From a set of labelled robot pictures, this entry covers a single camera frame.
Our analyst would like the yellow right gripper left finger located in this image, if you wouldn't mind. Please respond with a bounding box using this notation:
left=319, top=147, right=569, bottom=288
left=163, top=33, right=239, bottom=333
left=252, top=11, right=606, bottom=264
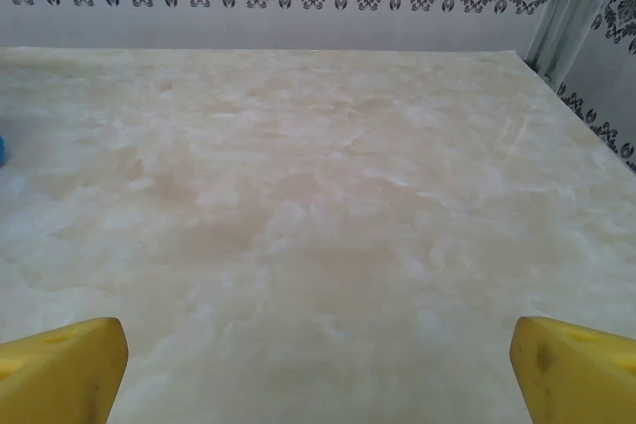
left=0, top=317, right=131, bottom=424

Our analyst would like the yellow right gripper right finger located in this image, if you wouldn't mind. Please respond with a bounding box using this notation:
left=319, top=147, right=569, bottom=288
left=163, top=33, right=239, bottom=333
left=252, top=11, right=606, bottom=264
left=510, top=315, right=636, bottom=424

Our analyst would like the grey metal frame post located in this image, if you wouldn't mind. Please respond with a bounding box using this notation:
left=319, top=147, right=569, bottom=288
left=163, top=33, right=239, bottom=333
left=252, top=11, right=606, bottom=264
left=525, top=0, right=631, bottom=83

